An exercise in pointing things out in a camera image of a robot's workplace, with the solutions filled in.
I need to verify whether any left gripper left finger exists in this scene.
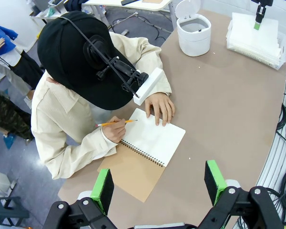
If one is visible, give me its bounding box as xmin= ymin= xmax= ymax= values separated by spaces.
xmin=42 ymin=168 xmax=117 ymax=229

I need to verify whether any person torso beige jacket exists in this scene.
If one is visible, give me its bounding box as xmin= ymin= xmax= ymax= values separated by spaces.
xmin=31 ymin=32 xmax=172 ymax=179

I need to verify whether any white head camera with mount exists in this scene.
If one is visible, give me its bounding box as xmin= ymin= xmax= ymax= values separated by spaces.
xmin=83 ymin=34 xmax=163 ymax=105

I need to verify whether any black cap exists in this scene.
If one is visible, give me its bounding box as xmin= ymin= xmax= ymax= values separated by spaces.
xmin=37 ymin=10 xmax=139 ymax=111

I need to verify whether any person left hand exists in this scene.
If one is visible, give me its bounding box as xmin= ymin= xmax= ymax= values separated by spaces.
xmin=144 ymin=94 xmax=176 ymax=126

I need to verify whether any white side table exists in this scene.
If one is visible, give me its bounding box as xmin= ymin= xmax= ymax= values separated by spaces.
xmin=30 ymin=0 xmax=71 ymax=24

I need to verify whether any person left forearm beige sleeve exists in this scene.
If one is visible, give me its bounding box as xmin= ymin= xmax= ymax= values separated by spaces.
xmin=135 ymin=45 xmax=173 ymax=96

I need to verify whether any black cloth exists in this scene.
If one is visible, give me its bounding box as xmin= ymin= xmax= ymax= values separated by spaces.
xmin=63 ymin=0 xmax=86 ymax=12

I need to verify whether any dark grey stool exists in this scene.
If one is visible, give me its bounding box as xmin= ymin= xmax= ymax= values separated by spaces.
xmin=0 ymin=197 xmax=31 ymax=227

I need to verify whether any white perforated plastic basket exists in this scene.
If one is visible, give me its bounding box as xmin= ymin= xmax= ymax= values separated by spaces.
xmin=226 ymin=18 xmax=286 ymax=70

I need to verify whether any yellow pencil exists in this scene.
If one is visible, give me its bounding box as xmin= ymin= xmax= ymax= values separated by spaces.
xmin=95 ymin=119 xmax=138 ymax=127

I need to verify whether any mannequin in blue shirt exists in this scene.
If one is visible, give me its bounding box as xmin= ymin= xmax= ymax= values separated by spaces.
xmin=0 ymin=18 xmax=45 ymax=96

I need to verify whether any white ribbed frame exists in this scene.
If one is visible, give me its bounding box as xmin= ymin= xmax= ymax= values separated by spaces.
xmin=256 ymin=71 xmax=286 ymax=191

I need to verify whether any white paper stack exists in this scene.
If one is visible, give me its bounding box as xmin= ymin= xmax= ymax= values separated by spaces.
xmin=228 ymin=11 xmax=282 ymax=55

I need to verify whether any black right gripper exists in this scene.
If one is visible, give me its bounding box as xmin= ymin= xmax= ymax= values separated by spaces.
xmin=251 ymin=0 xmax=274 ymax=31

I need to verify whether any white trash bin with lid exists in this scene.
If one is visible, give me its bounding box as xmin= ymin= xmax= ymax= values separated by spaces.
xmin=176 ymin=0 xmax=212 ymax=57

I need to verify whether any person right forearm beige sleeve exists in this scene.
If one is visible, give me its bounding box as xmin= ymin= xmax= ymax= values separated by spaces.
xmin=37 ymin=130 xmax=119 ymax=179

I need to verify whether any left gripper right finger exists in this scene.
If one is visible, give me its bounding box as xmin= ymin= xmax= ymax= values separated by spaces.
xmin=197 ymin=159 xmax=284 ymax=229

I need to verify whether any person right hand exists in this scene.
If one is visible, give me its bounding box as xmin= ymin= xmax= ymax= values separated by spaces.
xmin=102 ymin=116 xmax=127 ymax=144

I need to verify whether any brown spiral notebook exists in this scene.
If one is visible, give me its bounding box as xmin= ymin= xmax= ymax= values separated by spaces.
xmin=97 ymin=108 xmax=186 ymax=203

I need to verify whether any white desk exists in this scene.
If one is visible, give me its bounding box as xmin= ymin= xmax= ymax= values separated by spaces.
xmin=82 ymin=0 xmax=179 ymax=29

